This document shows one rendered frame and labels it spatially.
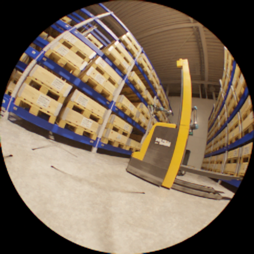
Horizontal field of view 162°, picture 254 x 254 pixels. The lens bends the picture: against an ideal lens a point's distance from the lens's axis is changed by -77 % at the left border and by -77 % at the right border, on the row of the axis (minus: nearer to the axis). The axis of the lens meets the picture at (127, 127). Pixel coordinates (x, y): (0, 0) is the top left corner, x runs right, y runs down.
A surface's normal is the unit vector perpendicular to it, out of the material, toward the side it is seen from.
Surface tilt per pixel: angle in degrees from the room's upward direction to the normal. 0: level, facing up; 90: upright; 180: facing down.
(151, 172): 90
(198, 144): 90
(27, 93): 90
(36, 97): 90
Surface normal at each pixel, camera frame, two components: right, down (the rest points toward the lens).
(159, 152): -0.57, -0.36
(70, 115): 0.76, 0.14
